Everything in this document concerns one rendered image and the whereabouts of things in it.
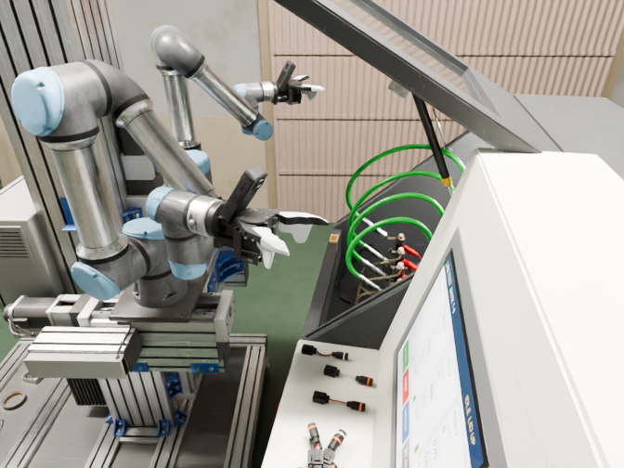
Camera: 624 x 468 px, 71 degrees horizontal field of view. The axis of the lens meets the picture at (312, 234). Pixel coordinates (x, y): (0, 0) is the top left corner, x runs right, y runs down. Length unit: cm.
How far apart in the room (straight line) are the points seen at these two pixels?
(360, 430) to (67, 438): 144
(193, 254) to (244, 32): 259
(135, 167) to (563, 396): 124
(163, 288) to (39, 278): 47
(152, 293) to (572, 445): 107
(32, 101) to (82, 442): 151
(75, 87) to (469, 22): 282
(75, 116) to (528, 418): 89
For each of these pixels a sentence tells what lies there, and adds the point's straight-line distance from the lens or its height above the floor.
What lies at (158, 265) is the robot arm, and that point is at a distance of 124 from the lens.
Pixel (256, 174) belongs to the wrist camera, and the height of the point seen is 155.
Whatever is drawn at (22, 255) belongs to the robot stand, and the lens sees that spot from 158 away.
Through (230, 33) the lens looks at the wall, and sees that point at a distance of 339.
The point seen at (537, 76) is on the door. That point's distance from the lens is 366.
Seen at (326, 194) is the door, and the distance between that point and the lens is 362.
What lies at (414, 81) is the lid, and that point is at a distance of 85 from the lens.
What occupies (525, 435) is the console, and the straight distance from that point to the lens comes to 48.
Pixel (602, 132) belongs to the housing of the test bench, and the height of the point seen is 150.
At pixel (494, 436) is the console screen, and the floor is 144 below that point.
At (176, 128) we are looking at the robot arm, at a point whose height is 134.
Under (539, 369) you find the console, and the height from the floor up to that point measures 152.
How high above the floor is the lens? 184
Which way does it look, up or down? 31 degrees down
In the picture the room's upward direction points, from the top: straight up
